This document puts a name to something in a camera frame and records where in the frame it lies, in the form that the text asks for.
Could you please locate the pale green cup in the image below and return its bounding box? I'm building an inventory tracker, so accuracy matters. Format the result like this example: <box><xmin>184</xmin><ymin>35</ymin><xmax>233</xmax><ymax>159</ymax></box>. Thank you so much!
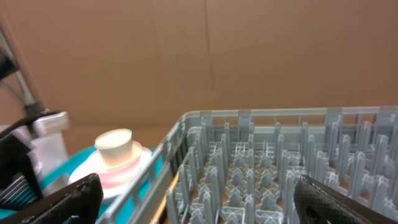
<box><xmin>95</xmin><ymin>129</ymin><xmax>132</xmax><ymax>166</ymax></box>

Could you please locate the grey dishwasher rack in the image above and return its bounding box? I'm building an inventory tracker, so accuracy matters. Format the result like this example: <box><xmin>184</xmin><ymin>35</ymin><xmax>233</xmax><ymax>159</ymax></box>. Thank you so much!
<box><xmin>99</xmin><ymin>106</ymin><xmax>397</xmax><ymax>223</ymax></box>

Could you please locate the wooden chopstick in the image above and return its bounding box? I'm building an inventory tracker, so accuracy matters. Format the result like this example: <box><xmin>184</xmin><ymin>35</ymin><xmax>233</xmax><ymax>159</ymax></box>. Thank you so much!
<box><xmin>151</xmin><ymin>174</ymin><xmax>179</xmax><ymax>224</ymax></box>

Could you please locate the pink bowl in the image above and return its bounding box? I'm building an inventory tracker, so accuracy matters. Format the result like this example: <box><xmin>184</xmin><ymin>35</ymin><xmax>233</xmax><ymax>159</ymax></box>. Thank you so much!
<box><xmin>97</xmin><ymin>141</ymin><xmax>145</xmax><ymax>189</ymax></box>

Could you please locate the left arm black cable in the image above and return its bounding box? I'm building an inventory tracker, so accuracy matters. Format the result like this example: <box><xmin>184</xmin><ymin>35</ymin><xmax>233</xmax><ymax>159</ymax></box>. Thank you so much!
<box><xmin>0</xmin><ymin>27</ymin><xmax>47</xmax><ymax>116</ymax></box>

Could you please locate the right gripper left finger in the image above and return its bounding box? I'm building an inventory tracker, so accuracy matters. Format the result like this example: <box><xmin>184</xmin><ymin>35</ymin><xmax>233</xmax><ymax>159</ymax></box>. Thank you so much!
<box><xmin>1</xmin><ymin>173</ymin><xmax>103</xmax><ymax>224</ymax></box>

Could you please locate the white round plate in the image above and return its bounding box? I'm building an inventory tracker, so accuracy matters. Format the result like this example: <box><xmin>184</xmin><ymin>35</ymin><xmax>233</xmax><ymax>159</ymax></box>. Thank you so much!
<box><xmin>68</xmin><ymin>147</ymin><xmax>153</xmax><ymax>202</ymax></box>

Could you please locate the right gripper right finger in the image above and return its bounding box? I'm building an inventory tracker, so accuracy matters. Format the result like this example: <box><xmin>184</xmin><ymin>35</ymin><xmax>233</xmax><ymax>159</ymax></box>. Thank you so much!
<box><xmin>294</xmin><ymin>175</ymin><xmax>397</xmax><ymax>224</ymax></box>

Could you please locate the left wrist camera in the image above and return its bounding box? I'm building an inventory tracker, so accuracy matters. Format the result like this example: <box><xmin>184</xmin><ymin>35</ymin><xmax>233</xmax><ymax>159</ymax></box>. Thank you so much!
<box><xmin>33</xmin><ymin>112</ymin><xmax>70</xmax><ymax>137</ymax></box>

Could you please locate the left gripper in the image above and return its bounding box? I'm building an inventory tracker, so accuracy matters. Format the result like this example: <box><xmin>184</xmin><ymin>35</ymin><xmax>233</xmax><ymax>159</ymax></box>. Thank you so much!
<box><xmin>1</xmin><ymin>110</ymin><xmax>60</xmax><ymax>210</ymax></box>

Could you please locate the clear plastic waste bin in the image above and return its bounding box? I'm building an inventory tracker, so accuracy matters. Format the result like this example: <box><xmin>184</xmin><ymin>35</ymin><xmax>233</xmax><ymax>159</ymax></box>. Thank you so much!
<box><xmin>15</xmin><ymin>124</ymin><xmax>70</xmax><ymax>190</ymax></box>

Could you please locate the teal serving tray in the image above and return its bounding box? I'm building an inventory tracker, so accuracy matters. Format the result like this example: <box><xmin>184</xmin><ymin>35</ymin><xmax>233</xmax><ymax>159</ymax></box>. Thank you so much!
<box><xmin>0</xmin><ymin>146</ymin><xmax>164</xmax><ymax>224</ymax></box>

